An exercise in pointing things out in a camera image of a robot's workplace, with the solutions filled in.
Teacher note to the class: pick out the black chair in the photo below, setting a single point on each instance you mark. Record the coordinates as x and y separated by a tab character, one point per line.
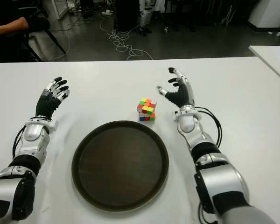
56	41

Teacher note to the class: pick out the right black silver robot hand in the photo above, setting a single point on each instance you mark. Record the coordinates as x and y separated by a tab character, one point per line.
183	95

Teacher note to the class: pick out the person torso in black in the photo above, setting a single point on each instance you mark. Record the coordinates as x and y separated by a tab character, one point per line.
4	9

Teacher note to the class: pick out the dark brown round plate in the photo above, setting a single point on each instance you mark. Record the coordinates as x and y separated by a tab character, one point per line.
120	165

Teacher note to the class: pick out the white low cabinet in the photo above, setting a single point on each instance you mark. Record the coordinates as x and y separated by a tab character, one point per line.
56	9

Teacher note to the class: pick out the person bare forearm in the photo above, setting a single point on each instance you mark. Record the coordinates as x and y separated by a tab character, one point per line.
14	25

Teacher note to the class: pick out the black equipment case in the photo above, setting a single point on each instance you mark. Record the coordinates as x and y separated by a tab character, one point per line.
128	16

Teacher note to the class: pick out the multicolour Rubik's cube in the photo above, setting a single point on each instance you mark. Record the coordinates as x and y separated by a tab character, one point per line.
146	109

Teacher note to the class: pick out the white power strip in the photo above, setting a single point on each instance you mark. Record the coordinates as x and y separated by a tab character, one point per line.
106	12

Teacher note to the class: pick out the left silver black robot arm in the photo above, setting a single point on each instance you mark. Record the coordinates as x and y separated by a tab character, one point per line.
32	133

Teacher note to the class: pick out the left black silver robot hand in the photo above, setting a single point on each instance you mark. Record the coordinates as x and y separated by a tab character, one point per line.
45	105

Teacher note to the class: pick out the right silver black robot arm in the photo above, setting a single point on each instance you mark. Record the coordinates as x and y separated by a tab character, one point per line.
187	122

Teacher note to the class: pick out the white cabinet with black base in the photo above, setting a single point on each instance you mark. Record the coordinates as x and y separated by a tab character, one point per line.
268	14

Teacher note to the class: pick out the leaning metal frame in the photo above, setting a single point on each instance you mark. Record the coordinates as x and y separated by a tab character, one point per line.
227	15

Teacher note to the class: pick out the white side table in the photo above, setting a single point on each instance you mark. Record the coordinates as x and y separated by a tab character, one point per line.
274	60

